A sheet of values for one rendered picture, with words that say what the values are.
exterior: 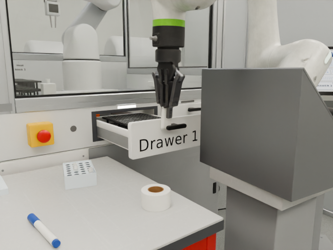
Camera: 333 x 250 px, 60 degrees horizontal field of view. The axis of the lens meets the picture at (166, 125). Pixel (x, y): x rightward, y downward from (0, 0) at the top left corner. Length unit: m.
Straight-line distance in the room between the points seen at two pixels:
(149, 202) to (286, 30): 2.16
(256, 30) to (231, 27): 1.94
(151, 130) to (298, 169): 0.41
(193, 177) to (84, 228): 0.88
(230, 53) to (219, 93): 2.11
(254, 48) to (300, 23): 1.49
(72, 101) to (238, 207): 0.66
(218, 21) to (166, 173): 0.75
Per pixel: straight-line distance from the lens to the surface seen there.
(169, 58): 0.82
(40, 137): 0.96
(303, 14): 2.57
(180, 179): 1.39
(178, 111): 1.27
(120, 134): 0.94
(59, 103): 1.04
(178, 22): 0.82
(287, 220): 0.95
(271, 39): 1.10
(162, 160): 1.29
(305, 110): 0.75
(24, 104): 1.02
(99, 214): 0.69
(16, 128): 1.02
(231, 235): 1.06
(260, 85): 0.80
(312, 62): 0.98
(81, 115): 1.07
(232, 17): 3.05
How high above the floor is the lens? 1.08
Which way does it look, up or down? 11 degrees down
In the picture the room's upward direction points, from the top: straight up
